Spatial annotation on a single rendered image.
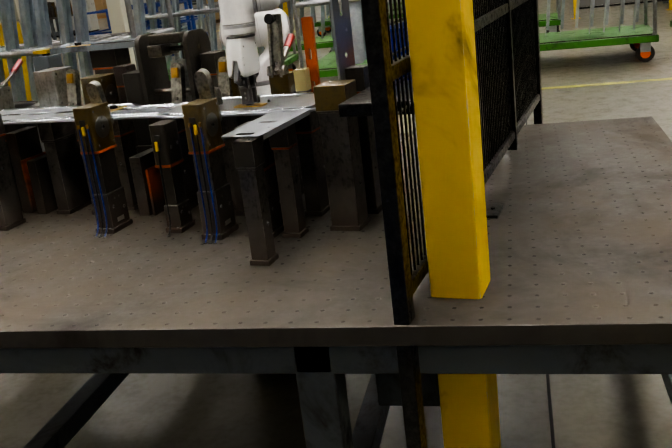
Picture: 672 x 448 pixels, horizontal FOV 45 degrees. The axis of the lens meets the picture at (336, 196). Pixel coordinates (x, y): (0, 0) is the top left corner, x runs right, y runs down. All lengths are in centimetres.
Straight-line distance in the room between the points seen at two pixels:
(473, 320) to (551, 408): 111
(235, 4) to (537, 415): 144
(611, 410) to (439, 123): 133
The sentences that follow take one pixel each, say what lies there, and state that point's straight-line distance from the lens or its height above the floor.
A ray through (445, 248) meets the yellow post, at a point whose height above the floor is 80.
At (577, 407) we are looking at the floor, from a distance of 255.
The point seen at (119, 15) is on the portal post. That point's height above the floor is 106.
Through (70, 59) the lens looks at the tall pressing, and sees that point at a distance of 676.
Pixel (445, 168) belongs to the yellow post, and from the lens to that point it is 147.
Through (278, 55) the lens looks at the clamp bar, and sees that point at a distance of 227.
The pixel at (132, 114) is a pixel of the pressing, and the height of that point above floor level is 100.
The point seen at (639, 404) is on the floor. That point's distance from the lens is 258.
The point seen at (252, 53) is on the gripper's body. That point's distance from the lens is 210.
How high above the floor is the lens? 133
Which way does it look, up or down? 16 degrees down
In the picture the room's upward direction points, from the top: 7 degrees counter-clockwise
